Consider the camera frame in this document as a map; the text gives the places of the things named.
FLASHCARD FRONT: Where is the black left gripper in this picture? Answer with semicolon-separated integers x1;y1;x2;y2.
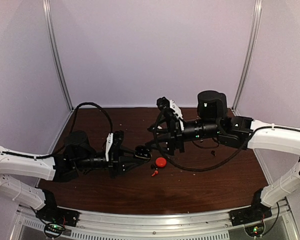
74;145;144;179

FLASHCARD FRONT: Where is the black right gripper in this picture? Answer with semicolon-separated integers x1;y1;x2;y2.
145;114;221;155

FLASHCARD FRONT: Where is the black charging case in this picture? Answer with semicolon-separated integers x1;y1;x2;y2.
134;145;152;160

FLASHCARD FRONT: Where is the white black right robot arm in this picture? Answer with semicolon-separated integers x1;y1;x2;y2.
145;90;300;221

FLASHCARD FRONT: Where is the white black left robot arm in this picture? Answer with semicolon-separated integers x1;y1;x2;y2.
0;130;152;222

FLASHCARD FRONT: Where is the red round charging case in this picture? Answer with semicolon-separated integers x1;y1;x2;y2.
155;157;167;168

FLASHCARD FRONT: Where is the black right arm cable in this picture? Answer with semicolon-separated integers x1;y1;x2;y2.
153;108;253;173

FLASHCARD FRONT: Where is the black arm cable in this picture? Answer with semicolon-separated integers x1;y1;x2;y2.
34;101;114;161
153;108;253;173

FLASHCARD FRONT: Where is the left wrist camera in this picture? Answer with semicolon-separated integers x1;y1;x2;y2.
105;130;124;163

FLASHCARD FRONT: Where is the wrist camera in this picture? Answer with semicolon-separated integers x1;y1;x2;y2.
105;130;124;163
156;97;185;131

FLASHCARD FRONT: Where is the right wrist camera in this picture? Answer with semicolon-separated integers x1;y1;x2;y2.
156;97;185;131

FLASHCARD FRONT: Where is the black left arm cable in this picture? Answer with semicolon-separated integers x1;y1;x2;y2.
34;101;114;161

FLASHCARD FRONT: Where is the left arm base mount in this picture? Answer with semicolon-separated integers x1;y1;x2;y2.
32;206;80;239

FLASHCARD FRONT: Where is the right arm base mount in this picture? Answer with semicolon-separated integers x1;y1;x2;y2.
229;206;273;239

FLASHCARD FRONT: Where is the aluminium front rail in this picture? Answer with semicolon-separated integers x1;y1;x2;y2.
14;197;300;240

